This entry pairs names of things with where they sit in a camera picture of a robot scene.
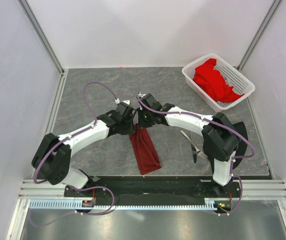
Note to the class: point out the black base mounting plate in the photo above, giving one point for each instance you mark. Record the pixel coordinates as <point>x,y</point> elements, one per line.
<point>196,186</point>

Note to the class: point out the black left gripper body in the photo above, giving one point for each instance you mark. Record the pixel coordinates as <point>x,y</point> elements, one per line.
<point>128,127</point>

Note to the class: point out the white plastic basket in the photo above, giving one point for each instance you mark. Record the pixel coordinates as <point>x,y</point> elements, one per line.
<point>241,85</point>

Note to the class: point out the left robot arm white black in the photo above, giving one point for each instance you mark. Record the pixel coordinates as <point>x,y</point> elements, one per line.
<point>52,158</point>

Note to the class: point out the black round plate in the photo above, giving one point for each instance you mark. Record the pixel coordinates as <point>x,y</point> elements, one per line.
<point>242,146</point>

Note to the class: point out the bright red cloth in basket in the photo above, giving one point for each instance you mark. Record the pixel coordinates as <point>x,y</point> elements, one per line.
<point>213,84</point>

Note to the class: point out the blue-white cable duct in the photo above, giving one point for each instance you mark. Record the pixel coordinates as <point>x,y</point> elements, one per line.
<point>70,204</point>

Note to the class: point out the silver fork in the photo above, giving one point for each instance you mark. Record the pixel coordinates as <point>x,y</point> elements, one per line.
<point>200,153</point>

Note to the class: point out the dark red cloth napkin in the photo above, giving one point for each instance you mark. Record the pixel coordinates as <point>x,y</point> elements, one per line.
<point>144,150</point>

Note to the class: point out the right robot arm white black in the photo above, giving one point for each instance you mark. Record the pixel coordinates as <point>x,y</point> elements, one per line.
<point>220,137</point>

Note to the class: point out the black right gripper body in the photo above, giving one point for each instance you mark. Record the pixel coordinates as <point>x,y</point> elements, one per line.
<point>144,118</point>

